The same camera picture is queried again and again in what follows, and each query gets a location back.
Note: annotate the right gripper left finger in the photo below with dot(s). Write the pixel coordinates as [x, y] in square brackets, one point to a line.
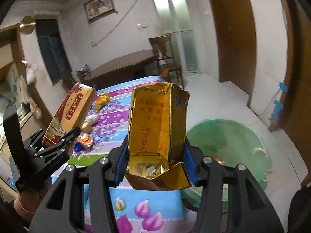
[62, 209]

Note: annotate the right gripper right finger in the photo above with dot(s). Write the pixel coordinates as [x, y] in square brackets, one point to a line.
[249, 209]

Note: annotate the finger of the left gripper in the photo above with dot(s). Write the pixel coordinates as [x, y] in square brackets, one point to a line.
[56, 155]
[35, 140]

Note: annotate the blue plastic lid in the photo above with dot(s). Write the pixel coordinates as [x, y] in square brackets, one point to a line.
[78, 147]

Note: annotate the gold foil carton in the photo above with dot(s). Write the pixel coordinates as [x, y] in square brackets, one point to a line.
[156, 137]

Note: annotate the white knitted cloth ball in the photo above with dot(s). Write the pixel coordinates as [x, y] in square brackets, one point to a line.
[92, 119]

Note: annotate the green bag trash bin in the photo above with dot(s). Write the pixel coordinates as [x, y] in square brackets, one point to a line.
[232, 143]

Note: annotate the person's left hand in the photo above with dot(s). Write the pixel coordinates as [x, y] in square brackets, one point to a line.
[29, 200]

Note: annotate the crumpled orange wrapper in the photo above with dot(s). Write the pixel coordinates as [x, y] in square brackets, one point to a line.
[86, 140]

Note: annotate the hanging pink towel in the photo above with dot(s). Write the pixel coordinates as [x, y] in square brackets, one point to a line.
[24, 90]

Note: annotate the hanging white plastic bag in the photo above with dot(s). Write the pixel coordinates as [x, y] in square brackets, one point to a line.
[30, 74]

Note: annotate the colourful floral tablecloth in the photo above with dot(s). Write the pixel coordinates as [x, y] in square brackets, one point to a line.
[144, 210]

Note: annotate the wooden chair left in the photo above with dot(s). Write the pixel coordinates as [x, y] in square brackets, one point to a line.
[68, 79]

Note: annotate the wooden chair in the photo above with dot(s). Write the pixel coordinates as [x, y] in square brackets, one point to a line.
[68, 79]
[166, 62]

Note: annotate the yellow crumpled wrapper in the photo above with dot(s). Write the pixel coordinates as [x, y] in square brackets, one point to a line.
[102, 101]

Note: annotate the box of clutter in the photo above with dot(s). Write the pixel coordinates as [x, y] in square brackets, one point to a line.
[83, 72]

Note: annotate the dark window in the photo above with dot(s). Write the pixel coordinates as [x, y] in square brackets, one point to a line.
[52, 49]

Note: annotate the brown door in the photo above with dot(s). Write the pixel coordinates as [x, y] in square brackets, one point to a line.
[294, 118]
[236, 40]

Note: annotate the blue tape strips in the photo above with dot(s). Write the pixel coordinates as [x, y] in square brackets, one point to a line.
[278, 106]

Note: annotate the dark round wooden table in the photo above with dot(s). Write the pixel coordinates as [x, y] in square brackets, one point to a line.
[122, 69]

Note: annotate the framed elephant picture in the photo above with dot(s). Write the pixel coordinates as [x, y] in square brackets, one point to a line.
[97, 9]

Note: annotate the wooden chair right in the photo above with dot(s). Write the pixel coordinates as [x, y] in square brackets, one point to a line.
[166, 62]

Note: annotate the frosted glass door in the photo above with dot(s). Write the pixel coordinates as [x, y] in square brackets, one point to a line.
[176, 22]

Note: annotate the gold round wall plate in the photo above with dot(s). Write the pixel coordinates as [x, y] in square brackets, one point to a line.
[27, 25]

